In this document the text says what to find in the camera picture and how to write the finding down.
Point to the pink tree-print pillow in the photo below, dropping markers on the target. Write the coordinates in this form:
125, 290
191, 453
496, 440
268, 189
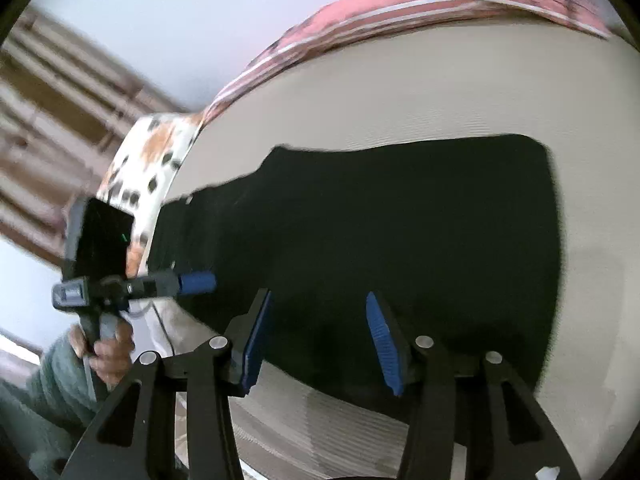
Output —
400, 5

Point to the striped beige curtain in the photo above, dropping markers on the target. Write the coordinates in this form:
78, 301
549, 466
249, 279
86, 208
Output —
65, 125

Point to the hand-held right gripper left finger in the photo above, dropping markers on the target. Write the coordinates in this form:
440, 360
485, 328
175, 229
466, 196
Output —
259, 332

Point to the black pants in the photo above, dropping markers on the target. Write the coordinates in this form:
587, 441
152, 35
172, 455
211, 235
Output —
400, 240

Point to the person's left hand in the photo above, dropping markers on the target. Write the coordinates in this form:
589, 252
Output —
115, 355

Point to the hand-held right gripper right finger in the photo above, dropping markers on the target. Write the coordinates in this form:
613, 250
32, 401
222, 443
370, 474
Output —
382, 340

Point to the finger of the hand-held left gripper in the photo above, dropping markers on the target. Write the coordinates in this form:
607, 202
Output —
197, 283

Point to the floral white pillow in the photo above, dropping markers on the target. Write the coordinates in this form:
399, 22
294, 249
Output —
150, 160

